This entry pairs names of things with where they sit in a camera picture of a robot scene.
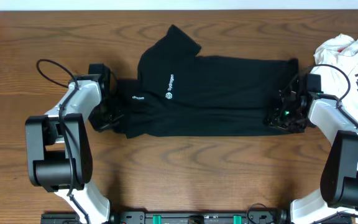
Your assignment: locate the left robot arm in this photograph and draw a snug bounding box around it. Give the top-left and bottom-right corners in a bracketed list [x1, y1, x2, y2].
[25, 70, 121, 223]

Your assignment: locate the white t-shirt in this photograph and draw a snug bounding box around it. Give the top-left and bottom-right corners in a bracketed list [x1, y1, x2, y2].
[311, 34, 358, 123]

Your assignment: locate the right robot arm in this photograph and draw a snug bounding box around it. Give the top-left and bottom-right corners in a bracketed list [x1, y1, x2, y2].
[265, 90, 358, 223]

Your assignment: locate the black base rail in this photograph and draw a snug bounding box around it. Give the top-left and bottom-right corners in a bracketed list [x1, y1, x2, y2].
[40, 210, 288, 224]

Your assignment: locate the black polo shirt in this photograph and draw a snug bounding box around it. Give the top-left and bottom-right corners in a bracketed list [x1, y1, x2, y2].
[125, 26, 298, 138]

